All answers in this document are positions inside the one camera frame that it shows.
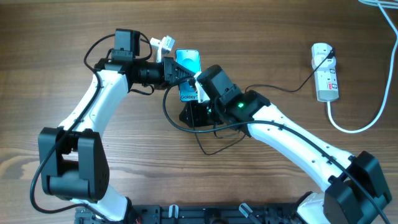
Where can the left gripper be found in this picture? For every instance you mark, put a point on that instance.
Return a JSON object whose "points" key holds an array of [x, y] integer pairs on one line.
{"points": [[170, 68]]}

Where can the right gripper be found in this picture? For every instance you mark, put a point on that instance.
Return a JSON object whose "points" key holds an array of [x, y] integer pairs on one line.
{"points": [[199, 120]]}

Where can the blue Galaxy smartphone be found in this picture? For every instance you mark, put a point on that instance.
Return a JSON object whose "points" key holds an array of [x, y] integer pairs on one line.
{"points": [[190, 59]]}

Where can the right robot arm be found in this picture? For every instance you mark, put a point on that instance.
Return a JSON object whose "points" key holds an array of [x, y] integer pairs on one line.
{"points": [[353, 188]]}

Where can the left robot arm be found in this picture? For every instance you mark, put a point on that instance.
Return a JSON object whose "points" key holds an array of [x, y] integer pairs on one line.
{"points": [[73, 164]]}

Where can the black charger plug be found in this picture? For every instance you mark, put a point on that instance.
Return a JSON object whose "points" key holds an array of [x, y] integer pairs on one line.
{"points": [[331, 53]]}

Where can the white power strip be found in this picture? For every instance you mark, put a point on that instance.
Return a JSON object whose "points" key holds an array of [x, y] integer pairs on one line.
{"points": [[326, 83]]}

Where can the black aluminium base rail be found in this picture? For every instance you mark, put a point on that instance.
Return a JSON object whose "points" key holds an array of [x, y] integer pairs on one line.
{"points": [[268, 213]]}

